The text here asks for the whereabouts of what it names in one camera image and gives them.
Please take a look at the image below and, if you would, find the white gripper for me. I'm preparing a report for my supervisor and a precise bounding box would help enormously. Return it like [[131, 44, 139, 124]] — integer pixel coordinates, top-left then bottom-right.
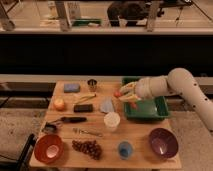
[[119, 76, 168, 102]]

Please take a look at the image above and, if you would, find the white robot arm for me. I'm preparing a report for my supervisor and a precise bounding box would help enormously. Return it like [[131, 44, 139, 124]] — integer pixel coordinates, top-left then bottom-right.
[[118, 68, 213, 133]]

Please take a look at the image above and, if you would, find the white paper cup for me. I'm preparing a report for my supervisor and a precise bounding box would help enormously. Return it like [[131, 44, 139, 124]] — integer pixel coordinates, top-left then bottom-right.
[[104, 112, 120, 132]]

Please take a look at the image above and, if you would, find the small metal cup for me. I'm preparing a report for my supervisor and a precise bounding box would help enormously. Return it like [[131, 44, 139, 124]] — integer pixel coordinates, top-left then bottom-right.
[[87, 79, 97, 92]]

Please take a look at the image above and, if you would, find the blue plastic cup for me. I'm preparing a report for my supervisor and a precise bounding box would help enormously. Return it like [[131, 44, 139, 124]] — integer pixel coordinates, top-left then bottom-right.
[[118, 141, 133, 160]]

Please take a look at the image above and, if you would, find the green plastic tray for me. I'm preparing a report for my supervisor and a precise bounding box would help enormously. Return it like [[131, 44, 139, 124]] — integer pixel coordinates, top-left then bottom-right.
[[121, 76, 171, 121]]

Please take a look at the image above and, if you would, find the yellow banana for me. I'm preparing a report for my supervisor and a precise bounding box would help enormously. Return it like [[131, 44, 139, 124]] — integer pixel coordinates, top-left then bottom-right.
[[74, 93, 96, 104]]

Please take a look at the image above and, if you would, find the black rectangular block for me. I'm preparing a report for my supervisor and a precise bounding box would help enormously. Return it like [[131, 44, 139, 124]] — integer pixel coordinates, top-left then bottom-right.
[[74, 104, 93, 112]]

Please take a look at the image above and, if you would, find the purple bowl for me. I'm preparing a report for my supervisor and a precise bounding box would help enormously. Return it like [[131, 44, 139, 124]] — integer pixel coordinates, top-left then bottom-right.
[[148, 128, 179, 159]]

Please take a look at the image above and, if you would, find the blue sponge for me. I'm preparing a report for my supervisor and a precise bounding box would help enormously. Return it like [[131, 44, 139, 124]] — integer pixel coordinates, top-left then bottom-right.
[[64, 83, 80, 93]]

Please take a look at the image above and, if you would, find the metal fork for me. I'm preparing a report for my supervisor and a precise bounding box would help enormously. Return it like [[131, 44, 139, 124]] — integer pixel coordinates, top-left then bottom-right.
[[73, 128, 103, 137]]

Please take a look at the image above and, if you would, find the bunch of dark grapes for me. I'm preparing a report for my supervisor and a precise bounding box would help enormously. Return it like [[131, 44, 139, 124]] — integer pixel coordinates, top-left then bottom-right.
[[72, 140, 102, 160]]

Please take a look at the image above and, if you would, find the orange apple fruit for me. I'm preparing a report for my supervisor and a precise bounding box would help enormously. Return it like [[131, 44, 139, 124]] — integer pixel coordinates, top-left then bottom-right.
[[53, 98, 65, 111]]

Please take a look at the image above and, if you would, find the orange red bowl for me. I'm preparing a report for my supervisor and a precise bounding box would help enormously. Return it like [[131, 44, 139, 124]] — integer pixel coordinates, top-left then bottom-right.
[[34, 134, 63, 164]]

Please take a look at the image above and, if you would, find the black handled scoop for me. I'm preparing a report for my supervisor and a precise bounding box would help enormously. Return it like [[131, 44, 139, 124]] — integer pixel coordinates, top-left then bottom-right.
[[42, 117, 87, 134]]

